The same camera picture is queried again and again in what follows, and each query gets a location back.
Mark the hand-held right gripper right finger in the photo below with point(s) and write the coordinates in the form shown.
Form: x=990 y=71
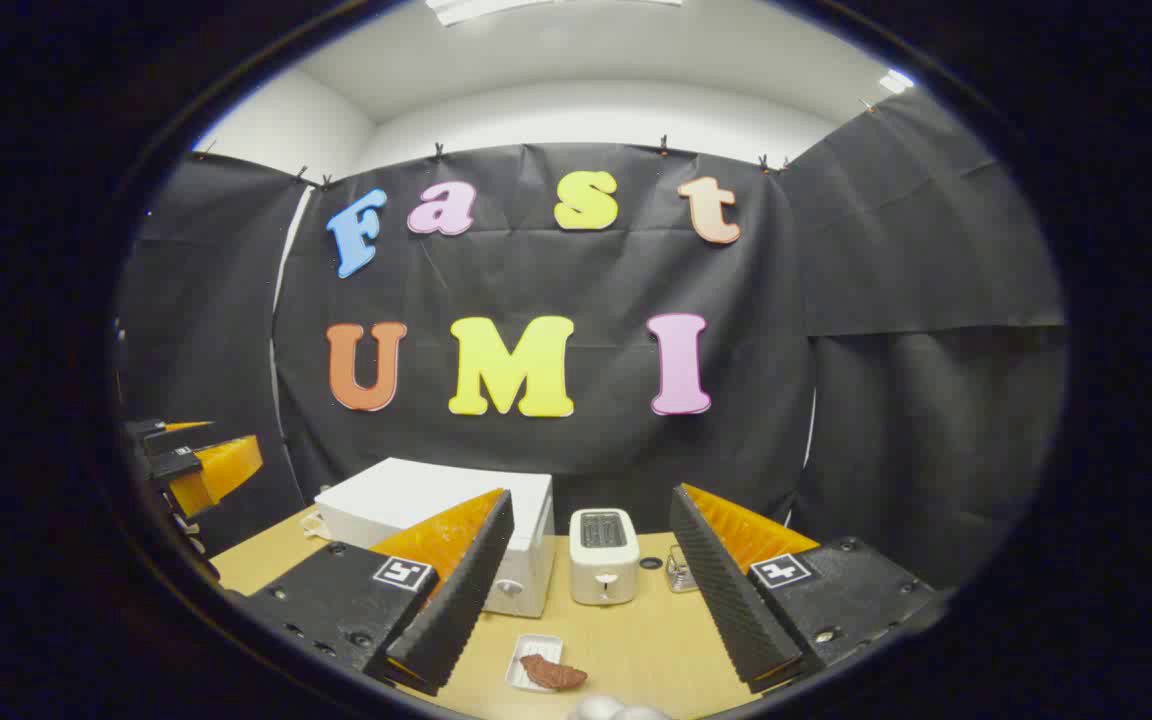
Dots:
x=726 y=590

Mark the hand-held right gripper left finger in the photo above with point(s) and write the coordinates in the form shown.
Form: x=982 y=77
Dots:
x=466 y=590

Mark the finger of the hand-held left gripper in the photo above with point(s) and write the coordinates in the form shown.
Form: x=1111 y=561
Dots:
x=148 y=430
x=221 y=468

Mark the white microwave oven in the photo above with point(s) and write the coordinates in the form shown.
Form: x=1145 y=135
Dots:
x=406 y=495

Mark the brown meat piece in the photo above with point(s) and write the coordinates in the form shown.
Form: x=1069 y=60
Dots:
x=551 y=675

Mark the white rectangular tray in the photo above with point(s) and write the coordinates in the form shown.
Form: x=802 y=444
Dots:
x=533 y=647

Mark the white toaster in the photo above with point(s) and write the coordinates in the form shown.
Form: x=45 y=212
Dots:
x=604 y=575

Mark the small ceiling light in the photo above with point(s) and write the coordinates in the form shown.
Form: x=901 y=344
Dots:
x=896 y=81

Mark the long ceiling light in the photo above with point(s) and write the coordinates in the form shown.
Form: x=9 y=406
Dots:
x=546 y=8

